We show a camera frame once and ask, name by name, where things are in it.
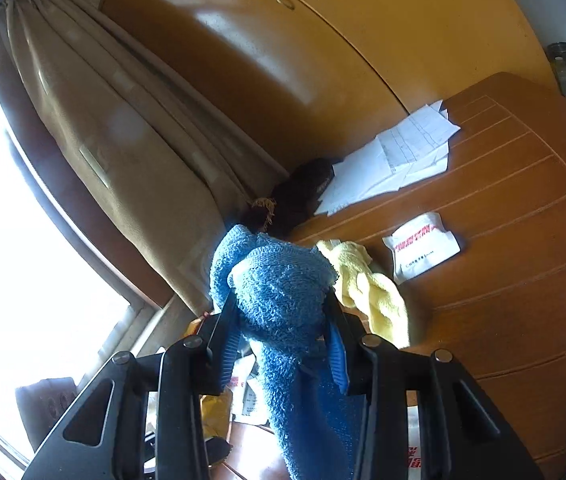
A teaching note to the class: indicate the white packet red text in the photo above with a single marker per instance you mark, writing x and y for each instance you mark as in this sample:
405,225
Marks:
419,245

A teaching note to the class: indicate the blue terry towel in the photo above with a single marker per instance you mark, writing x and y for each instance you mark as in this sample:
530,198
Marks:
280,289

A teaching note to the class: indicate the yellow cloth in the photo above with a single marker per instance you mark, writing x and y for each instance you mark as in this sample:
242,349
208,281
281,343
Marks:
371,294

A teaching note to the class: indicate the beige curtain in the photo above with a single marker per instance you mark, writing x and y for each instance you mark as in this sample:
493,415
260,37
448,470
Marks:
170,170

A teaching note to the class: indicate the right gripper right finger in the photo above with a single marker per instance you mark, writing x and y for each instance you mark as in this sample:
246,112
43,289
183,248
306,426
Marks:
343,332

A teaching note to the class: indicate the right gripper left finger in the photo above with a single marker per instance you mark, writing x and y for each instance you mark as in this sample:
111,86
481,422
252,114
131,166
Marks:
221,334

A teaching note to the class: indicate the wooden wardrobe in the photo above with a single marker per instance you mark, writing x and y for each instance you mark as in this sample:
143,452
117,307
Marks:
312,78

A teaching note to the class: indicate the dark fringed scarf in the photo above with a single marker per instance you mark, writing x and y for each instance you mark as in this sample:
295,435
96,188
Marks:
291,202

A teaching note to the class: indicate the stack of white papers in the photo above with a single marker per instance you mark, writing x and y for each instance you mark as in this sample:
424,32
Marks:
415,149

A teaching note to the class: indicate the yellow shallow box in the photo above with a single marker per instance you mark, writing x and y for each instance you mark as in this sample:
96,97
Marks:
217,414

